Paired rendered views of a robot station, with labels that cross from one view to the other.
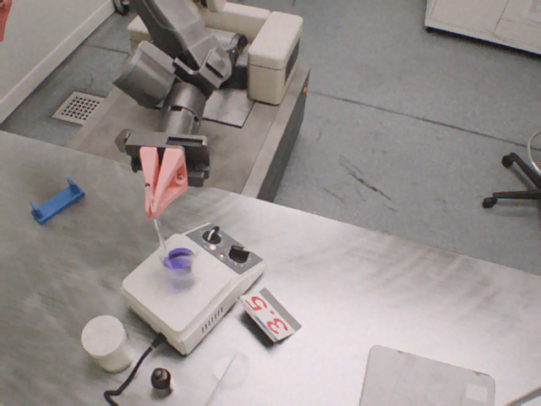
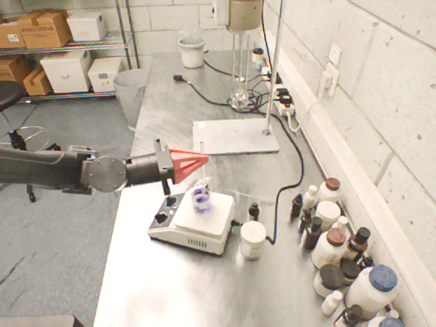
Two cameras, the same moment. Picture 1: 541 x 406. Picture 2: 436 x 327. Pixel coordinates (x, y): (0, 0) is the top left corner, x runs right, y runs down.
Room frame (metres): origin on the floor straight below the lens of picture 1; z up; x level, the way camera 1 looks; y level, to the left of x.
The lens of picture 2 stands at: (0.39, 0.55, 1.38)
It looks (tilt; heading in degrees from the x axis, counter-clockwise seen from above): 42 degrees down; 253
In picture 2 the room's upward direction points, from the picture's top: straight up
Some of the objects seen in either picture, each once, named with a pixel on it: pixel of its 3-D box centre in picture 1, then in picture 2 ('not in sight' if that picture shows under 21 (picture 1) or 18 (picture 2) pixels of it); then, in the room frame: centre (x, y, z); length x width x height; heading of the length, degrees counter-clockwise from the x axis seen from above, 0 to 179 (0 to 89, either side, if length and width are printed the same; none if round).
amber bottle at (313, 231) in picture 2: not in sight; (312, 232); (0.06, 0.24, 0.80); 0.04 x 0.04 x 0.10
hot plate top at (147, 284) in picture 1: (177, 280); (204, 210); (0.29, 0.13, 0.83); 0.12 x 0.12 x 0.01; 57
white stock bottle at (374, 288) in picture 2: not in sight; (371, 290); (0.02, 0.41, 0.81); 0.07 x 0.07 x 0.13
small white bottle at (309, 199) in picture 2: not in sight; (310, 198); (0.00, 0.14, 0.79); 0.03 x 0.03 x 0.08
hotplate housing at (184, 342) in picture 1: (192, 282); (195, 219); (0.32, 0.11, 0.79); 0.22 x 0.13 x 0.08; 147
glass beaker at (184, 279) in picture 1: (183, 264); (200, 196); (0.30, 0.12, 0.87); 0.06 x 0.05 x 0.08; 111
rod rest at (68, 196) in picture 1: (56, 199); not in sight; (0.47, 0.40, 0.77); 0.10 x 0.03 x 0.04; 142
